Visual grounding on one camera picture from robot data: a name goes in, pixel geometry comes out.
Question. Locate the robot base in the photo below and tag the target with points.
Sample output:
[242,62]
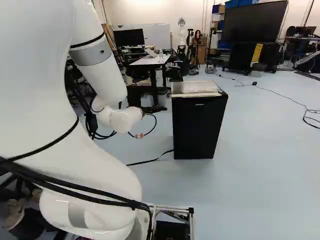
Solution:
[172,222]

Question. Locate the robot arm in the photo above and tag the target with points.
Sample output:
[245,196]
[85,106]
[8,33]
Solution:
[37,82]

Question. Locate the black mini fridge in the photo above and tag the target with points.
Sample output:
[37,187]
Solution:
[197,125]

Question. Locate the black office chair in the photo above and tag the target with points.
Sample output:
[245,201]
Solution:
[178,67]

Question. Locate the black desk with white top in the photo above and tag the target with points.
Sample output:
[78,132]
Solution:
[150,65]

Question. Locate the black computer monitor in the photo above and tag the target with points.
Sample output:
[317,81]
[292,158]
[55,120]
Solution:
[128,37]

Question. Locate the large black screen on stand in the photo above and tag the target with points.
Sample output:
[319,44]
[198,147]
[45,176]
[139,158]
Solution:
[252,25]

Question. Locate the person's legs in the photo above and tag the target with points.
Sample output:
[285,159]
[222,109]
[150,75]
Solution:
[15,210]

